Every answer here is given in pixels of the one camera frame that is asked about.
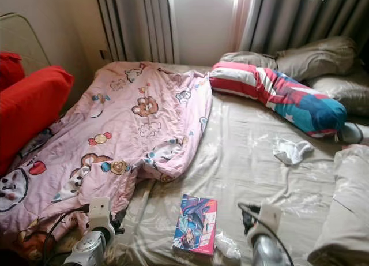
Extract colourful comic book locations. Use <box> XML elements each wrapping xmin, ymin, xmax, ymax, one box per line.
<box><xmin>172</xmin><ymin>194</ymin><xmax>218</xmax><ymax>256</ymax></box>

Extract large crumpled beige pillow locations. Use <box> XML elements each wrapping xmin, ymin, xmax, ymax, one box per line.
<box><xmin>275</xmin><ymin>36</ymin><xmax>358</xmax><ymax>81</ymax></box>

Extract pink sheer curtain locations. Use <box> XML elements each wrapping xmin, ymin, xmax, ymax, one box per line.
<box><xmin>231</xmin><ymin>0</ymin><xmax>257</xmax><ymax>52</ymax></box>

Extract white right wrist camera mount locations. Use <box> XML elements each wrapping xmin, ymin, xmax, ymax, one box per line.
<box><xmin>258</xmin><ymin>203</ymin><xmax>283</xmax><ymax>238</ymax></box>

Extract pink white blue bolster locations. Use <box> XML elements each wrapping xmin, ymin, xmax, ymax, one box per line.
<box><xmin>209</xmin><ymin>61</ymin><xmax>348</xmax><ymax>138</ymax></box>

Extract pink cartoon print blanket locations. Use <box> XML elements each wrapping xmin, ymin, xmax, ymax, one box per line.
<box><xmin>0</xmin><ymin>61</ymin><xmax>213</xmax><ymax>261</ymax></box>

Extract white quilted mattress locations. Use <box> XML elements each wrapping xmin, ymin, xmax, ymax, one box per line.
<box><xmin>0</xmin><ymin>12</ymin><xmax>52</xmax><ymax>76</ymax></box>

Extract small flat beige pillow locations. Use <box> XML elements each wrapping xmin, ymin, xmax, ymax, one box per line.
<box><xmin>219</xmin><ymin>51</ymin><xmax>278</xmax><ymax>70</ymax></box>

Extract grey pleated curtain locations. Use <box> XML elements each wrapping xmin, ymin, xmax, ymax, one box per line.
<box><xmin>239</xmin><ymin>0</ymin><xmax>369</xmax><ymax>54</ymax></box>
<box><xmin>94</xmin><ymin>0</ymin><xmax>176</xmax><ymax>65</ymax></box>

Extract clear plastic wrapper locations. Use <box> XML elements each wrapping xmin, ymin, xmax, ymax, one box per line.
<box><xmin>214</xmin><ymin>231</ymin><xmax>242</xmax><ymax>261</ymax></box>

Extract folded beige duvet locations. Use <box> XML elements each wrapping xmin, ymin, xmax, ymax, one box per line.
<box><xmin>307</xmin><ymin>144</ymin><xmax>369</xmax><ymax>266</ymax></box>

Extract bed with beige sheet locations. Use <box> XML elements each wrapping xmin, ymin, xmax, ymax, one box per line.
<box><xmin>58</xmin><ymin>61</ymin><xmax>369</xmax><ymax>266</ymax></box>

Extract small white striped pillow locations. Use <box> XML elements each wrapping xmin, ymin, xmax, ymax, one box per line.
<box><xmin>339</xmin><ymin>122</ymin><xmax>365</xmax><ymax>145</ymax></box>

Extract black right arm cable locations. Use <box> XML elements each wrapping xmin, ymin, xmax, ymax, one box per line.
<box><xmin>238</xmin><ymin>203</ymin><xmax>289</xmax><ymax>266</ymax></box>

